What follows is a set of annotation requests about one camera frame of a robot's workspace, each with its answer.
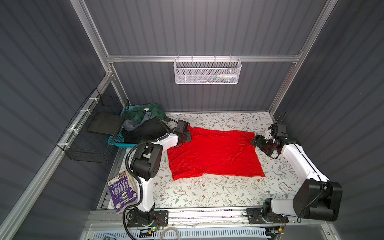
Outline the aluminium horizontal frame bar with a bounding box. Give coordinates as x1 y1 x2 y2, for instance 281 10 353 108
106 55 301 63

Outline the black wire mesh basket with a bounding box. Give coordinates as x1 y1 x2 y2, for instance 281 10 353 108
57 90 130 164

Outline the white wire mesh basket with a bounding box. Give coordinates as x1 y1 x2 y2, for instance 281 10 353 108
173 60 242 85

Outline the green t shirt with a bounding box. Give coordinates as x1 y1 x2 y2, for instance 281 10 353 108
123 103 167 122

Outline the black corrugated cable conduit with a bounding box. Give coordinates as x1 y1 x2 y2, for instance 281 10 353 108
121 118 181 240

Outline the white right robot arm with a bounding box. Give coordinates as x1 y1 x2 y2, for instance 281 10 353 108
251 124 343 224

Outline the aluminium corner frame post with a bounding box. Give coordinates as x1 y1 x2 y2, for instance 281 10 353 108
269 0 338 117

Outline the teal plastic laundry basket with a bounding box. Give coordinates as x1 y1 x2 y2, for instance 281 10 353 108
108 106 136 149

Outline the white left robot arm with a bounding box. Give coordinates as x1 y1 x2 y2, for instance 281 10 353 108
126 119 192 222

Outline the white slotted cable duct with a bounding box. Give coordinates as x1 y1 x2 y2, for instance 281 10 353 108
89 227 271 240

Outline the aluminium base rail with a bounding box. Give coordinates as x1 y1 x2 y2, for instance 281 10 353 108
86 204 319 229

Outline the grey t shirt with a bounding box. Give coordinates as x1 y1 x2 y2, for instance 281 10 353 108
123 112 154 132

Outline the black t shirt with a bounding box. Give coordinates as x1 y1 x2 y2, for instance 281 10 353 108
122 118 171 144

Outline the red t shirt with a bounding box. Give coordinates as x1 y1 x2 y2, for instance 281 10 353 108
167 127 265 181

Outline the purple booklet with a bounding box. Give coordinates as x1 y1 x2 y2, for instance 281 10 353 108
107 171 138 214

